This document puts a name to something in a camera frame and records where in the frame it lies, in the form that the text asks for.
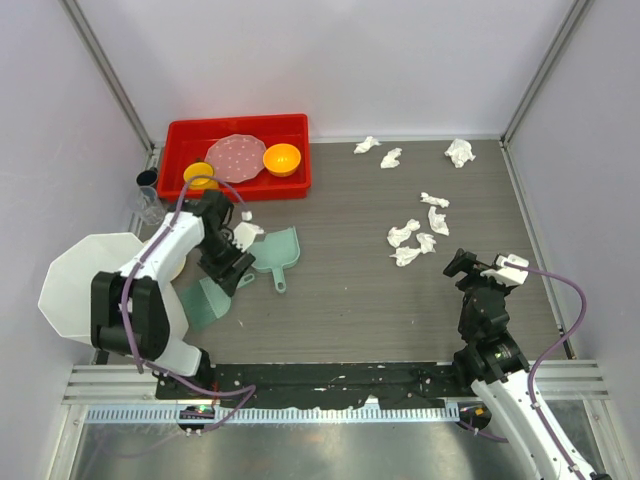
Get large paper scrap top right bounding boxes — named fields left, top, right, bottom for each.
left=444, top=138, right=476, bottom=169

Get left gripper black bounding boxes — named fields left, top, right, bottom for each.
left=197, top=233, right=255, bottom=296

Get yellow cup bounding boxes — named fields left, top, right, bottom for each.
left=183, top=162, right=219, bottom=191

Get black cup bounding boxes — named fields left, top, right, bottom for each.
left=136, top=169, right=159, bottom=188

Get translucent white bin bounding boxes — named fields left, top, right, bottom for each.
left=38, top=231, right=190, bottom=346

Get clear measuring cup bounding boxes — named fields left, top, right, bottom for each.
left=134, top=186, right=165, bottom=225

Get pink dotted plate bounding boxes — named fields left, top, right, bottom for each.
left=205, top=134, right=266, bottom=184

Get paper scrap cluster bottom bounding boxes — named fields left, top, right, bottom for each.
left=390, top=246, right=422, bottom=268

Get green dustpan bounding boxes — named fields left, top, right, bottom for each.
left=249, top=227, right=300, bottom=294

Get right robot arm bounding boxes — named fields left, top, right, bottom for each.
left=443, top=248, right=610, bottom=479

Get beige plate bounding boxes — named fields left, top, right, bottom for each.
left=171, top=257, right=186, bottom=281

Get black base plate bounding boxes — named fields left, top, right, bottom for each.
left=154, top=361, right=474, bottom=410

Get white slotted cable duct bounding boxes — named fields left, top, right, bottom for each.
left=85, top=402, right=460, bottom=425

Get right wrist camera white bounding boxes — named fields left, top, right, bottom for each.
left=481, top=254, right=529, bottom=287

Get orange bowl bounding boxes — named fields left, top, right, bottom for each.
left=263, top=143, right=302, bottom=177

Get green hand brush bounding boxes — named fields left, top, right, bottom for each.
left=179, top=277, right=232, bottom=331

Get paper scrap cluster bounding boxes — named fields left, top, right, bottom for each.
left=387, top=219, right=421, bottom=248
left=390, top=246, right=422, bottom=268
left=416, top=232, right=437, bottom=254

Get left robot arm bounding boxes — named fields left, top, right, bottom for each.
left=90, top=190, right=255, bottom=399

